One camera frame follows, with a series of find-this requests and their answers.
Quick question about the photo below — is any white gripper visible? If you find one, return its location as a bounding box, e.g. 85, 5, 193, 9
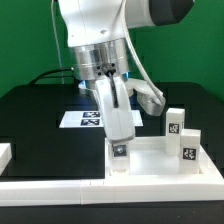
94, 76, 135, 157

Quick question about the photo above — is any white square table top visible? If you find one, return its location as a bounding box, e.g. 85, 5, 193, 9
105, 136, 220, 179

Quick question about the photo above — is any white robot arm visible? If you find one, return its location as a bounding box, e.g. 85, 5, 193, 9
58, 0, 195, 158

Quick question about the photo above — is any white marker sheet with tags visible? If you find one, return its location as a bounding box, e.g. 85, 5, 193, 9
59, 110, 144, 129

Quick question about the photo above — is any white L-shaped obstacle fence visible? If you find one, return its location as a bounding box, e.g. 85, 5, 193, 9
0, 173, 224, 207

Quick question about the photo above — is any white block at left edge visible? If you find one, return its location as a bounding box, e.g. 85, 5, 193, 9
0, 143, 12, 175

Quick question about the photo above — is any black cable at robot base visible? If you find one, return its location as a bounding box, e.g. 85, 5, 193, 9
29, 67, 76, 86

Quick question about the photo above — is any grey thin cable left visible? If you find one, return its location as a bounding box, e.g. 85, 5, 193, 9
50, 0, 65, 85

